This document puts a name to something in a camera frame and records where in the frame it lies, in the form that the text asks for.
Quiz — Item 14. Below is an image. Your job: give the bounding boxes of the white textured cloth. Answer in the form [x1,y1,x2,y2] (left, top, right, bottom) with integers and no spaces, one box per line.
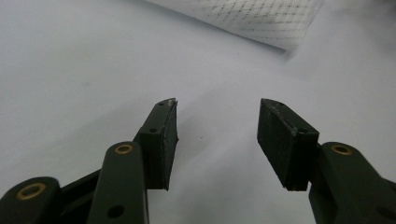
[146,0,325,52]

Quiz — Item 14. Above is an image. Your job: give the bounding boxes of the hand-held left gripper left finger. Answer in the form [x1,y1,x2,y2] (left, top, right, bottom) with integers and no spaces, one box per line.
[86,97,179,224]

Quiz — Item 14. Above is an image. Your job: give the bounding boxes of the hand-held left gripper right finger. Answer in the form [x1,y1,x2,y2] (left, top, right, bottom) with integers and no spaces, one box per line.
[257,98,396,224]

